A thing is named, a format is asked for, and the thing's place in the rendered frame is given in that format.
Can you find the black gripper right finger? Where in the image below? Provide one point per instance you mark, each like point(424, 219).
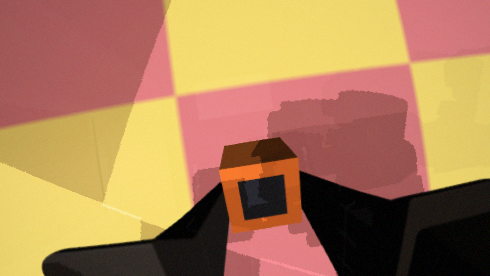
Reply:
point(367, 235)

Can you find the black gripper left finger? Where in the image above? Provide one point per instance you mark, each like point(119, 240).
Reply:
point(195, 245)

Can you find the orange block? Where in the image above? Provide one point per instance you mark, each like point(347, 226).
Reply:
point(260, 181)

